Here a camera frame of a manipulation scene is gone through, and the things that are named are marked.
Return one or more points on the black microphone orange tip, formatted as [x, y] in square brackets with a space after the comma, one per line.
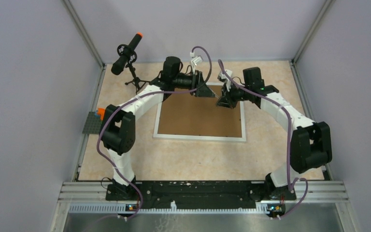
[126, 52]

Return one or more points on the white picture frame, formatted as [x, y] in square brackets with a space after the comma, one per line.
[244, 128]

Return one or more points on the aluminium front rail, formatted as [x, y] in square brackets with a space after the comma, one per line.
[320, 206]

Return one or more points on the brown frame backing board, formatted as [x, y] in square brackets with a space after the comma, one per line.
[201, 118]

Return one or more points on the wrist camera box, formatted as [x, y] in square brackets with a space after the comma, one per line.
[195, 59]
[224, 79]

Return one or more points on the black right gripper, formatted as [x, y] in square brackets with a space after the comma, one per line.
[227, 101]

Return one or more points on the grey lego baseplate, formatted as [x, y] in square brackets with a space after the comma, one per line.
[93, 124]

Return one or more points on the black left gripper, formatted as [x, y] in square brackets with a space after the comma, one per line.
[196, 87]

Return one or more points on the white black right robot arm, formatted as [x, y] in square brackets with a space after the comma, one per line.
[308, 142]

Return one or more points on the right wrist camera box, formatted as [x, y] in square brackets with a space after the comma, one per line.
[224, 79]

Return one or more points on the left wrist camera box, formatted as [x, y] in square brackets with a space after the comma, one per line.
[195, 59]

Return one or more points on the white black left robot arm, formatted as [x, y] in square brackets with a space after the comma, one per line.
[118, 130]

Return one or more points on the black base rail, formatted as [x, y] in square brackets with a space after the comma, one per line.
[233, 194]

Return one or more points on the black microphone tripod stand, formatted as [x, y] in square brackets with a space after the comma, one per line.
[136, 81]

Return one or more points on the orange curved toy block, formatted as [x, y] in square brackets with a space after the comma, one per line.
[100, 112]

